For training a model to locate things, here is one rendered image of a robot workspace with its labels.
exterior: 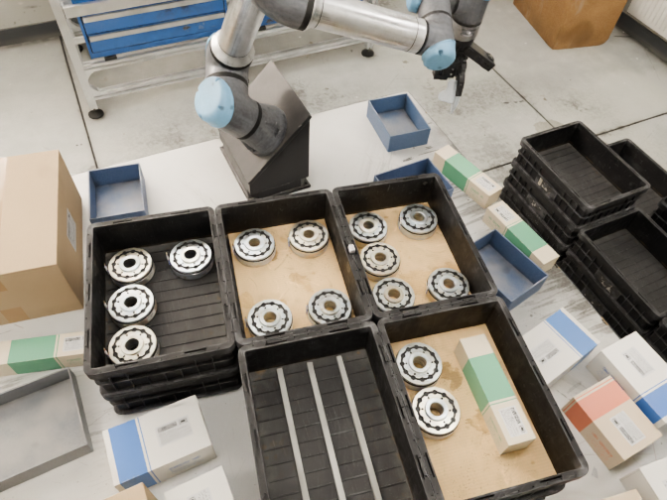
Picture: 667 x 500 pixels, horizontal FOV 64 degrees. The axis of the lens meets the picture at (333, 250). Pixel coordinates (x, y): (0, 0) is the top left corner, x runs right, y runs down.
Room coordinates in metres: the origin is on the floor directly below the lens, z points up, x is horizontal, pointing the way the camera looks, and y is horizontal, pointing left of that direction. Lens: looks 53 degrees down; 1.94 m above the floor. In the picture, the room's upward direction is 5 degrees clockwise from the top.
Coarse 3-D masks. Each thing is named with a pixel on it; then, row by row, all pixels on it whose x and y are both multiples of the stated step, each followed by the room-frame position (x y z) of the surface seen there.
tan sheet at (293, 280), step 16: (288, 224) 0.92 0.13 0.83; (288, 256) 0.82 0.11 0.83; (320, 256) 0.83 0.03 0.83; (240, 272) 0.76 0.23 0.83; (256, 272) 0.76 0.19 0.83; (272, 272) 0.76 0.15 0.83; (288, 272) 0.77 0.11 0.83; (304, 272) 0.77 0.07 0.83; (320, 272) 0.78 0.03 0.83; (336, 272) 0.78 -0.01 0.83; (240, 288) 0.71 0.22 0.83; (256, 288) 0.71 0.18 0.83; (272, 288) 0.72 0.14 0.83; (288, 288) 0.72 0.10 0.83; (304, 288) 0.72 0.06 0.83; (320, 288) 0.73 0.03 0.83; (336, 288) 0.73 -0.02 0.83; (240, 304) 0.66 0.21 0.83; (288, 304) 0.68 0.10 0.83; (304, 304) 0.68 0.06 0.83; (272, 320) 0.63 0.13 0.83; (304, 320) 0.63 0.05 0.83
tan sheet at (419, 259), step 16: (400, 208) 1.01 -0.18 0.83; (400, 240) 0.90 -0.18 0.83; (416, 240) 0.90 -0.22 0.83; (432, 240) 0.91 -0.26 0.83; (400, 256) 0.85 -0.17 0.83; (416, 256) 0.85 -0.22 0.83; (432, 256) 0.86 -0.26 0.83; (448, 256) 0.86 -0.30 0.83; (400, 272) 0.80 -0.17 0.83; (416, 272) 0.80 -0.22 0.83; (432, 272) 0.81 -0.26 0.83; (416, 288) 0.75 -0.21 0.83; (448, 288) 0.76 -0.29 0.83; (416, 304) 0.71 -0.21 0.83
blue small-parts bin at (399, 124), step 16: (400, 96) 1.61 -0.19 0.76; (368, 112) 1.55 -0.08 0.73; (384, 112) 1.59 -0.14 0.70; (400, 112) 1.60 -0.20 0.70; (416, 112) 1.54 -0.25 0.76; (384, 128) 1.43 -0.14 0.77; (400, 128) 1.51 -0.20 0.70; (416, 128) 1.52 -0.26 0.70; (384, 144) 1.41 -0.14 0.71; (400, 144) 1.40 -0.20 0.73; (416, 144) 1.43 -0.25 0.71
